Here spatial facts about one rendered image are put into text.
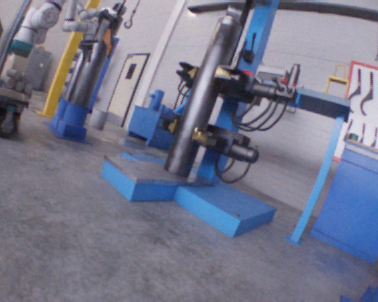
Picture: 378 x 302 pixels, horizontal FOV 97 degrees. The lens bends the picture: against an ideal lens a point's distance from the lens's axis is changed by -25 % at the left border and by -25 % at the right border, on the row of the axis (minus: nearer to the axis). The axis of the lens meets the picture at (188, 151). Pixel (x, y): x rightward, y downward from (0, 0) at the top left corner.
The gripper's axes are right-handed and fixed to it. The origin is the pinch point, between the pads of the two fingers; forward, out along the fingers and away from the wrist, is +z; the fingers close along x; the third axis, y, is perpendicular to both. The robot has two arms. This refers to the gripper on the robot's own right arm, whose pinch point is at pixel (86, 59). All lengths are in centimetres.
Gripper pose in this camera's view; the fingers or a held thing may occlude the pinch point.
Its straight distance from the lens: 199.8
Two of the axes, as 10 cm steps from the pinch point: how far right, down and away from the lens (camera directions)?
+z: -1.7, 8.7, 4.7
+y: -6.7, 2.5, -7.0
